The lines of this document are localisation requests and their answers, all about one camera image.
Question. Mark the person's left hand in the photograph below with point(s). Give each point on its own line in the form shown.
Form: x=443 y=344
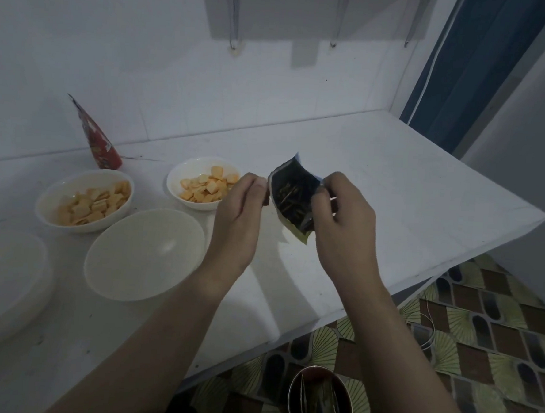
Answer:
x=236 y=229

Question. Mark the person's right hand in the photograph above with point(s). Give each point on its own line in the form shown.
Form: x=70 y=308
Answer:
x=349 y=236

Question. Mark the pile of yellow crackers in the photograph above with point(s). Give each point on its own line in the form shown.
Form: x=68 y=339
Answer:
x=93 y=207
x=209 y=186

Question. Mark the small yellow-green snack bag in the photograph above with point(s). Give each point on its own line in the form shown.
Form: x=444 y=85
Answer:
x=291 y=196

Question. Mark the small white bowl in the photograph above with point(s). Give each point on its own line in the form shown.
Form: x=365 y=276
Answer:
x=52 y=195
x=187 y=166

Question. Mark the large white bowl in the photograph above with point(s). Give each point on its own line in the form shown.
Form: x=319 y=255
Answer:
x=5 y=280
x=145 y=256

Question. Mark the red Nips candy packet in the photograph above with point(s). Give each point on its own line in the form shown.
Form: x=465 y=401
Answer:
x=99 y=143

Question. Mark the person's right forearm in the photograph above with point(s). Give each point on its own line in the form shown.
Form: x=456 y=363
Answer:
x=405 y=369

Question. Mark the person's left forearm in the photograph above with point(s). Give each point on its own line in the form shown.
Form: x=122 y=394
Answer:
x=139 y=352

